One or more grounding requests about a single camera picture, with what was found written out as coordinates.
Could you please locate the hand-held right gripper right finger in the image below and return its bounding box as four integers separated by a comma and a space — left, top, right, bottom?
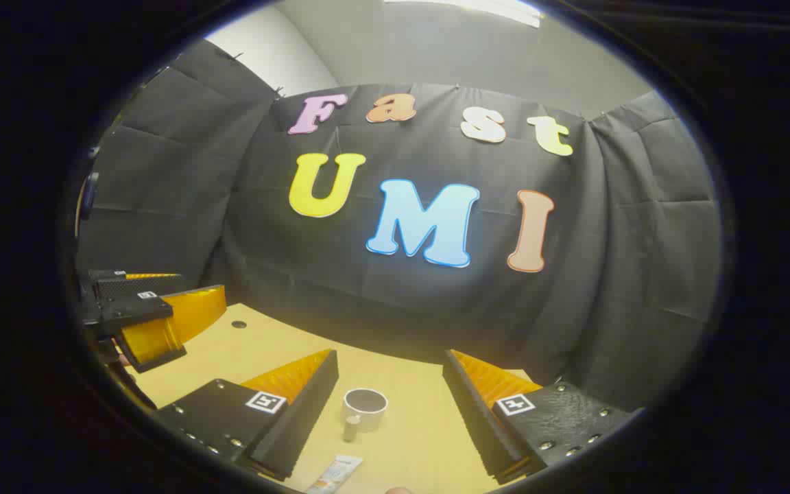
442, 349, 636, 486

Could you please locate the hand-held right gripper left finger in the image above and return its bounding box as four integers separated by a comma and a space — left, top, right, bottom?
154, 348, 339, 481

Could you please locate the white toothpaste tube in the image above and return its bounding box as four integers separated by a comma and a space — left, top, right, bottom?
306, 454, 363, 494

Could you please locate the white cup with wooden handle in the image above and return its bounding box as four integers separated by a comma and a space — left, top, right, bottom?
342, 388, 390, 443

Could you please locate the light wooden desktop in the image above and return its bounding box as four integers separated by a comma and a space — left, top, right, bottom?
131, 303, 547, 494

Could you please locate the black backdrop cloth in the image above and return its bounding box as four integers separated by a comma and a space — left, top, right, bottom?
76, 38, 723, 412

